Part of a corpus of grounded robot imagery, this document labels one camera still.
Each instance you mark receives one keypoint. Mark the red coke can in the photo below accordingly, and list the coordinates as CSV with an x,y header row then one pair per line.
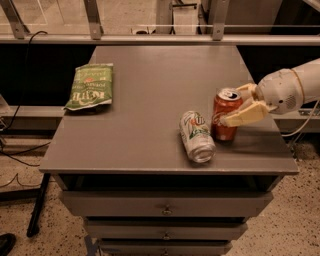
x,y
225,101

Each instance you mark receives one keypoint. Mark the bottom grey drawer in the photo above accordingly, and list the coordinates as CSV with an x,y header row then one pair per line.
x,y
165,248

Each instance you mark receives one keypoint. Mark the grey drawer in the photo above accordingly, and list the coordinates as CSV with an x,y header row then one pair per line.
x,y
165,203
167,229
165,248

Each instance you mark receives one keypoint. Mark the black shoe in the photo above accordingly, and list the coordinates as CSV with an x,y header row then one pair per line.
x,y
7,242

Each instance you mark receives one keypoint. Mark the top grey drawer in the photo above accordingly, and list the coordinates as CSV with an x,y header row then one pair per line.
x,y
165,203

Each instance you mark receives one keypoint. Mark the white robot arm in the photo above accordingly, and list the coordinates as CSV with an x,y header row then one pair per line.
x,y
309,75

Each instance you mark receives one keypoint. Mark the black metal leg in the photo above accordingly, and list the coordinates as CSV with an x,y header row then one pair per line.
x,y
33,228

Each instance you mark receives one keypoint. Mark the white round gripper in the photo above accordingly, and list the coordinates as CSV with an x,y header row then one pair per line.
x,y
279,90

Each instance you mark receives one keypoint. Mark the metal railing frame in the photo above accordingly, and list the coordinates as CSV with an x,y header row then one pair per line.
x,y
160,22

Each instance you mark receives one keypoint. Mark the middle grey drawer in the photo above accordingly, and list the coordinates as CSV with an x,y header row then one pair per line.
x,y
167,229

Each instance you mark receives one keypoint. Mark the green chip bag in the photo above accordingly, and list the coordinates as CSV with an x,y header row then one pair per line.
x,y
92,86

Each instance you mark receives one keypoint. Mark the white green 7up can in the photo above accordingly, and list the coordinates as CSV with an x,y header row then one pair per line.
x,y
196,137

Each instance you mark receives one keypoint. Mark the grey drawer cabinet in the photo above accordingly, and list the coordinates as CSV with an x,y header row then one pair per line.
x,y
134,144

